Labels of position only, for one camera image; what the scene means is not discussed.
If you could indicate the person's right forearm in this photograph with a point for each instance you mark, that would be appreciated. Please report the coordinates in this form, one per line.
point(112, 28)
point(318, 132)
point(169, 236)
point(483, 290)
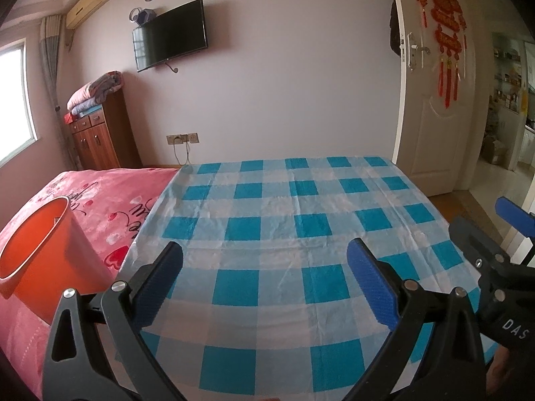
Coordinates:
point(514, 376)

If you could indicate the pink printed blanket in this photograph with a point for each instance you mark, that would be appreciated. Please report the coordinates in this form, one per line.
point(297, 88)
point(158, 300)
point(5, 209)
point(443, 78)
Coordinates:
point(96, 200)

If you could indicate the white door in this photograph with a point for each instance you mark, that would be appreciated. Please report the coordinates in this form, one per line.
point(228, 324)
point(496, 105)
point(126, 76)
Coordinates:
point(426, 133)

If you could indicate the window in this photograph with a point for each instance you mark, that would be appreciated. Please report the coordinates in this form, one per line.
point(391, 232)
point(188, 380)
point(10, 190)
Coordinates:
point(14, 100)

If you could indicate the shelf with jars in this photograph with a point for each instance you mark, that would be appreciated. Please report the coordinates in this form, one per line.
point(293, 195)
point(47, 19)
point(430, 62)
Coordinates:
point(508, 79)

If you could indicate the blue wall ornament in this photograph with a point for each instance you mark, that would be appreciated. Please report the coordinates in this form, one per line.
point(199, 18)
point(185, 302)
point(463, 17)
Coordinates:
point(144, 16)

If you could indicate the blue checked tablecloth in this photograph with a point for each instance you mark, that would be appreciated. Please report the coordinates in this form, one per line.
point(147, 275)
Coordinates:
point(271, 238)

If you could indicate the grey striped curtain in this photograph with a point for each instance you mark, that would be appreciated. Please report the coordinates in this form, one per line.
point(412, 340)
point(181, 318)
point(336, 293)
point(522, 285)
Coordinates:
point(52, 71)

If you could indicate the orange plastic bucket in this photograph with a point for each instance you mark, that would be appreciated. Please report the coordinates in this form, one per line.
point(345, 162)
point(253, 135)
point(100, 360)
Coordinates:
point(54, 267)

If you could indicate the black hanging bag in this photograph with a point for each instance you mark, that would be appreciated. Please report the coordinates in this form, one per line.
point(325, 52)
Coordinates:
point(395, 29)

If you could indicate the wooden bed frame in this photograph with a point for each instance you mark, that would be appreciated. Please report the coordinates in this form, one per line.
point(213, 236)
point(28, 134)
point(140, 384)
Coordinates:
point(163, 166)

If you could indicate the cardboard box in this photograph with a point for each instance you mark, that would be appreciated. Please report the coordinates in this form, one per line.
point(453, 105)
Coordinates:
point(495, 150)

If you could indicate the beige wall socket panel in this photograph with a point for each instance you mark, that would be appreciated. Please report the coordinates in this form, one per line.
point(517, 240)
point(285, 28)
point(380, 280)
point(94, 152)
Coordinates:
point(182, 139)

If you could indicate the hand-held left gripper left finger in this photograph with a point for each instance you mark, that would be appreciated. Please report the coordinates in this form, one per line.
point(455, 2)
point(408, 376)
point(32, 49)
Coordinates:
point(161, 280)

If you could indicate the red box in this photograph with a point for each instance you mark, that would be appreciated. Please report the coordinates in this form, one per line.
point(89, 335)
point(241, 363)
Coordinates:
point(69, 119)

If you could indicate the folded floral quilt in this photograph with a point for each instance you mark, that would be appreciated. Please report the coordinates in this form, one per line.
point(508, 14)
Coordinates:
point(96, 90)

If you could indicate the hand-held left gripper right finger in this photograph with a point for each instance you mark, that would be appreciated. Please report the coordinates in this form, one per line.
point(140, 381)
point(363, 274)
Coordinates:
point(370, 280)

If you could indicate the brown wooden cabinet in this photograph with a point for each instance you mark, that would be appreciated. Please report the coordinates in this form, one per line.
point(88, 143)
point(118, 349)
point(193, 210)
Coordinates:
point(104, 142)

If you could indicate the beige air conditioner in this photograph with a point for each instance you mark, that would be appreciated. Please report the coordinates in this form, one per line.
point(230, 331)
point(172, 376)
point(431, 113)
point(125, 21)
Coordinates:
point(85, 6)

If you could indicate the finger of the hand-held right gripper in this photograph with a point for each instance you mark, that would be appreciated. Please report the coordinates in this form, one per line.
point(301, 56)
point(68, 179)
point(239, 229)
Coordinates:
point(476, 246)
point(516, 215)

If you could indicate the red hanging door decoration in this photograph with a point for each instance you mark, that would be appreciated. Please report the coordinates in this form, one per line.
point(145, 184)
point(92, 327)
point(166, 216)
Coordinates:
point(445, 21)

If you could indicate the black wall television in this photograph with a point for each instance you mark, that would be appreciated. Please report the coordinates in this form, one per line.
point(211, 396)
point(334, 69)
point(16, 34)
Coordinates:
point(171, 35)

